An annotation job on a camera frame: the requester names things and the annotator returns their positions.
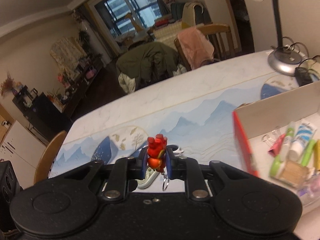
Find pink cloth on chair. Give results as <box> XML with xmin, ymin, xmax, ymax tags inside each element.
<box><xmin>177</xmin><ymin>27</ymin><xmax>215</xmax><ymax>70</ymax></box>

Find olive green jacket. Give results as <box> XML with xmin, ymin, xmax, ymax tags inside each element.
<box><xmin>116</xmin><ymin>42</ymin><xmax>181</xmax><ymax>94</ymax></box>

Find black power adapter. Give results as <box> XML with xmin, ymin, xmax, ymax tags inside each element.
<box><xmin>295</xmin><ymin>67</ymin><xmax>312</xmax><ymax>87</ymax></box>

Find pink binder clip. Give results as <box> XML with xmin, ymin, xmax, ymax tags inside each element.
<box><xmin>261</xmin><ymin>126</ymin><xmax>285</xmax><ymax>157</ymax></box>

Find mint correction tape dispenser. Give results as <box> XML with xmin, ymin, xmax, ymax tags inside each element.
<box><xmin>136</xmin><ymin>167</ymin><xmax>160</xmax><ymax>190</ymax></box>

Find silver desk lamp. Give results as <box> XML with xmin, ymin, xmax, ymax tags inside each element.
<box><xmin>254</xmin><ymin>0</ymin><xmax>303</xmax><ymax>76</ymax></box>

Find white sunglasses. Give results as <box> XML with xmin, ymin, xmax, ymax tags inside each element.
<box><xmin>167</xmin><ymin>144</ymin><xmax>184</xmax><ymax>157</ymax></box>

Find blue mountain table mat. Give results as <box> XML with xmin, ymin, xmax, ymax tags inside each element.
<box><xmin>49</xmin><ymin>73</ymin><xmax>298</xmax><ymax>178</ymax></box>

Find wooden chair pink cloth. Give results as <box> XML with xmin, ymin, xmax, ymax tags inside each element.
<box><xmin>174</xmin><ymin>23</ymin><xmax>235</xmax><ymax>71</ymax></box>

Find toothpick jar green lid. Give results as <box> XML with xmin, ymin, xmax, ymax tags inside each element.
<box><xmin>269</xmin><ymin>155</ymin><xmax>309</xmax><ymax>188</ymax></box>

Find yellow small box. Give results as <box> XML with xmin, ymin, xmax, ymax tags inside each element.
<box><xmin>313</xmin><ymin>140</ymin><xmax>320</xmax><ymax>172</ymax></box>

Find dark tv cabinet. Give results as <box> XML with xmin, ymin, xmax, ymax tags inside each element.
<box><xmin>12</xmin><ymin>58</ymin><xmax>104</xmax><ymax>140</ymax></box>

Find blue white cream tube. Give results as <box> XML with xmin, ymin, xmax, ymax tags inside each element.
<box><xmin>287</xmin><ymin>119</ymin><xmax>317</xmax><ymax>161</ymax></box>

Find red figurine keychain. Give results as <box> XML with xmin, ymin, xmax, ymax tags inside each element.
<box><xmin>146</xmin><ymin>134</ymin><xmax>170</xmax><ymax>191</ymax></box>

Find red white cardboard box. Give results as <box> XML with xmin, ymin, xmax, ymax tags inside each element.
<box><xmin>233</xmin><ymin>82</ymin><xmax>319</xmax><ymax>213</ymax></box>

